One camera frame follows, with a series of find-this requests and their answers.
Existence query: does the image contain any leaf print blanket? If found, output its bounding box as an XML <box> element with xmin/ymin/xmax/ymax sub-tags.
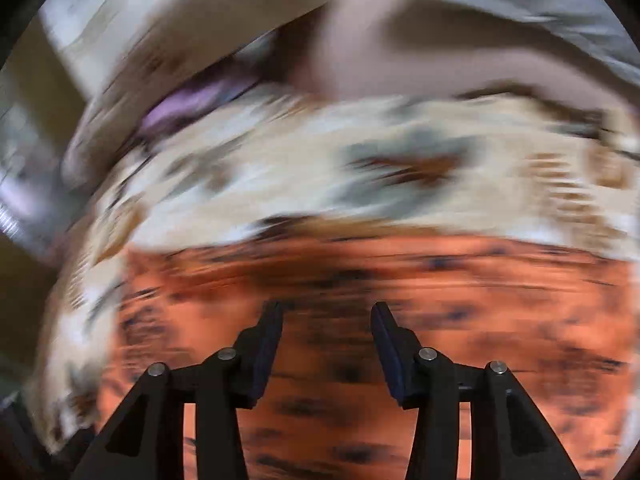
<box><xmin>30</xmin><ymin>85</ymin><xmax>640</xmax><ymax>456</ymax></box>

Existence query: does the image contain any purple cloth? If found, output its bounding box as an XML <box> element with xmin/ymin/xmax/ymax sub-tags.
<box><xmin>140</xmin><ymin>67</ymin><xmax>261</xmax><ymax>133</ymax></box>

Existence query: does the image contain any orange floral blouse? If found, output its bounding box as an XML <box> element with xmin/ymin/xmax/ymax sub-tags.
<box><xmin>95</xmin><ymin>220</ymin><xmax>636</xmax><ymax>480</ymax></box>

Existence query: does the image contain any pink bed sheet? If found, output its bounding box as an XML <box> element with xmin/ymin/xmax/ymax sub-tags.
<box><xmin>290</xmin><ymin>0</ymin><xmax>640</xmax><ymax>111</ymax></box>

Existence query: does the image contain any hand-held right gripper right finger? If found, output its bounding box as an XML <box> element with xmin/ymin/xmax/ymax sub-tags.
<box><xmin>371</xmin><ymin>301</ymin><xmax>583</xmax><ymax>480</ymax></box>

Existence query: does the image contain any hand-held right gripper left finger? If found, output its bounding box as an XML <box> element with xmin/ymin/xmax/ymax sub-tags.
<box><xmin>70</xmin><ymin>301</ymin><xmax>284</xmax><ymax>480</ymax></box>

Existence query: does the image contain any striped floral pillow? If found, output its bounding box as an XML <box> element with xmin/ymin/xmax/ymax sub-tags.
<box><xmin>40</xmin><ymin>0</ymin><xmax>351</xmax><ymax>171</ymax></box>

